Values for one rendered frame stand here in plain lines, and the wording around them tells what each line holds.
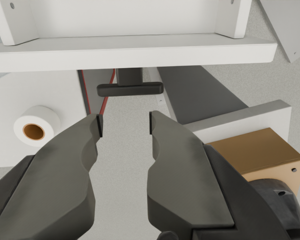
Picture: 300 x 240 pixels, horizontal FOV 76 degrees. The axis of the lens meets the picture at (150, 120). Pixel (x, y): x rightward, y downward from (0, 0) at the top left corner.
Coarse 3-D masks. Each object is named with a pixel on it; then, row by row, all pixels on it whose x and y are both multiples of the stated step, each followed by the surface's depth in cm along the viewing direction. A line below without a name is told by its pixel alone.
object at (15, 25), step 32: (0, 0) 18; (32, 0) 23; (64, 0) 23; (96, 0) 23; (128, 0) 23; (160, 0) 24; (192, 0) 24; (224, 0) 22; (0, 32) 19; (32, 32) 23; (64, 32) 24; (96, 32) 25; (128, 32) 25; (160, 32) 25; (192, 32) 26; (224, 32) 23
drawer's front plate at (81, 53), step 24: (0, 48) 19; (24, 48) 18; (48, 48) 18; (72, 48) 18; (96, 48) 18; (120, 48) 17; (144, 48) 17; (168, 48) 18; (192, 48) 18; (216, 48) 18; (240, 48) 18; (264, 48) 18
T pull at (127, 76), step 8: (120, 72) 20; (128, 72) 20; (136, 72) 20; (120, 80) 20; (128, 80) 21; (136, 80) 21; (96, 88) 21; (104, 88) 21; (112, 88) 21; (120, 88) 21; (128, 88) 21; (136, 88) 21; (144, 88) 21; (152, 88) 21; (160, 88) 21; (104, 96) 21; (112, 96) 21
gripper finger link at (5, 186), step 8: (24, 160) 8; (16, 168) 8; (24, 168) 8; (8, 176) 7; (16, 176) 7; (0, 184) 7; (8, 184) 7; (16, 184) 7; (0, 192) 7; (8, 192) 7; (0, 200) 7; (8, 200) 7; (0, 208) 6
